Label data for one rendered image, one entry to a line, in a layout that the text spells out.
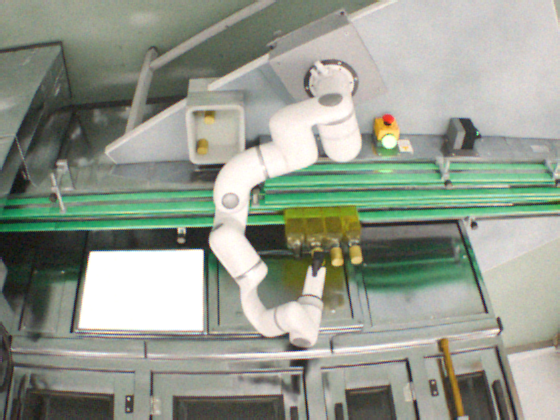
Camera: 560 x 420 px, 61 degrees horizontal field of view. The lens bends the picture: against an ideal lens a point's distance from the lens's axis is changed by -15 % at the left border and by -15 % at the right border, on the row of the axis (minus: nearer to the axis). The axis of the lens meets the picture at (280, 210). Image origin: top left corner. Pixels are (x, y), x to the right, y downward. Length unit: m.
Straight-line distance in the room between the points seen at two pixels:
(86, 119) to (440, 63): 1.58
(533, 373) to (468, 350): 3.78
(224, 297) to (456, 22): 1.12
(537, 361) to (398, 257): 3.86
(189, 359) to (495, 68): 1.34
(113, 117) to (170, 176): 0.76
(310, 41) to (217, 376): 0.98
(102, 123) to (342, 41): 1.32
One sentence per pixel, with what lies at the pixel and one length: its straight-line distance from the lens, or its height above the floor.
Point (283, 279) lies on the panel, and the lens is 1.74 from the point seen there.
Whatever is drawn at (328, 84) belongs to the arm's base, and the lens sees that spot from 1.46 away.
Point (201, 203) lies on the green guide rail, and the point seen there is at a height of 0.94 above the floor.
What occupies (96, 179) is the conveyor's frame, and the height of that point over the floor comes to 0.83.
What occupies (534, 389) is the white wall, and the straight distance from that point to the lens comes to 5.43.
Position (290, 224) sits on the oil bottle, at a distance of 1.68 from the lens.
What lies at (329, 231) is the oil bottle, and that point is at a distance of 1.68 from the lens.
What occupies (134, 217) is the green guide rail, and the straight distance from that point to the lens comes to 1.83.
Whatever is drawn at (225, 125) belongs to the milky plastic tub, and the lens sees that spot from 1.74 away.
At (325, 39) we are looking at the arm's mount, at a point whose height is 0.86.
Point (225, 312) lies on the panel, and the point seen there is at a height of 1.24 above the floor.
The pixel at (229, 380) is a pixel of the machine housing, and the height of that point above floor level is 1.46.
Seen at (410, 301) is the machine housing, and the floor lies 1.22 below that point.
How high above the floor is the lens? 2.15
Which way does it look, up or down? 43 degrees down
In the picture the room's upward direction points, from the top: 174 degrees clockwise
